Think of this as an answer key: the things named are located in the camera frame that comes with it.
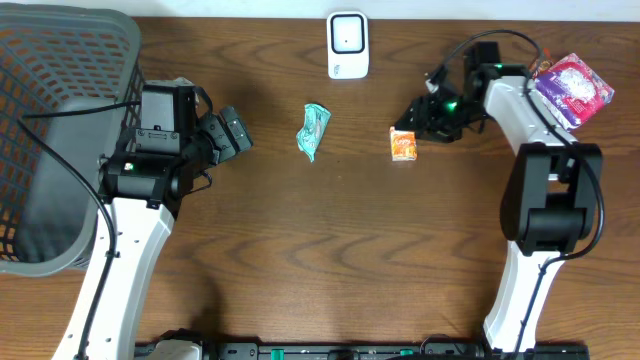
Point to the teal snack wrapper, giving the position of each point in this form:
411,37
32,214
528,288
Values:
316,119

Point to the dark grey plastic basket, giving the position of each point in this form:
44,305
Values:
71,75

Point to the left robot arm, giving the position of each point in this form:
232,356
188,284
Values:
141,187

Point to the orange red snack bar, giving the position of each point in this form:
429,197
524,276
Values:
542,63

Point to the white barcode scanner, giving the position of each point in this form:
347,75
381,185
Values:
348,53

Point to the purple red tissue pack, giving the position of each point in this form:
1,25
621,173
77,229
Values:
572,91

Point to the orange white snack packet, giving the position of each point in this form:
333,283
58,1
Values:
403,145

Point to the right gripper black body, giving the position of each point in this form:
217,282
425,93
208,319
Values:
445,120

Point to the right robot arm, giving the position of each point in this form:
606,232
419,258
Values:
552,210

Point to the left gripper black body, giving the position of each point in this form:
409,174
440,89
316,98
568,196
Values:
220,136

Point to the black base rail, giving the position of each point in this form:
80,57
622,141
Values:
439,349

